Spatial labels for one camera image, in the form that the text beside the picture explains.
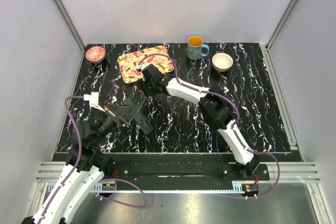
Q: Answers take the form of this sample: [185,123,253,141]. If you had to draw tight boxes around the floral yellow pink tray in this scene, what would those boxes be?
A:
[118,45,174,84]

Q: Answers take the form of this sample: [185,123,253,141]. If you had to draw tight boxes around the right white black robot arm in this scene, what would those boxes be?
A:
[137,64,259,180]

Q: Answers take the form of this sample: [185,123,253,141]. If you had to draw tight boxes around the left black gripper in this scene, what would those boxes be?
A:
[91,101,142,146]

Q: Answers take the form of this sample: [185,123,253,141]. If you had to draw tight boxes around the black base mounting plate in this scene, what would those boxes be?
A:
[109,153,270,182]

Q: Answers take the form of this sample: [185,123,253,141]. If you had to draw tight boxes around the blue mug orange inside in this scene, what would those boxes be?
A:
[186,36,209,60]

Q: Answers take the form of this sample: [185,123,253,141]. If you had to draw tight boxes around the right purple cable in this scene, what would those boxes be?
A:
[136,52,280,200]

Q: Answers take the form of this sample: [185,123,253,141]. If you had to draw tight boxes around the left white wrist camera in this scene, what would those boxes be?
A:
[83,92,104,111]

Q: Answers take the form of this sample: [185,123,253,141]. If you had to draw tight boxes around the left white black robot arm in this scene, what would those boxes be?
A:
[22,92,147,223]

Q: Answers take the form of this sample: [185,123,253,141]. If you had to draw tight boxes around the cream white bowl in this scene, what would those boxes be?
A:
[212,53,233,72]

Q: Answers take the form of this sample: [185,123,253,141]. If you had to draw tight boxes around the purple cable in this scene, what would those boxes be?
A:
[36,95,149,224]
[136,52,280,200]

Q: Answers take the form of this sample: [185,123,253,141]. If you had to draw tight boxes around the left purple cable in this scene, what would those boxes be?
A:
[36,95,149,224]

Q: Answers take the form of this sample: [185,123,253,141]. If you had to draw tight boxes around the red patterned bowl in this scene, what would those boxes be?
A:
[85,46,106,63]

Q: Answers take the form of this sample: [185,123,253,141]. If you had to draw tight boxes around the white slotted cable duct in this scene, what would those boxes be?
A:
[47,182,117,193]

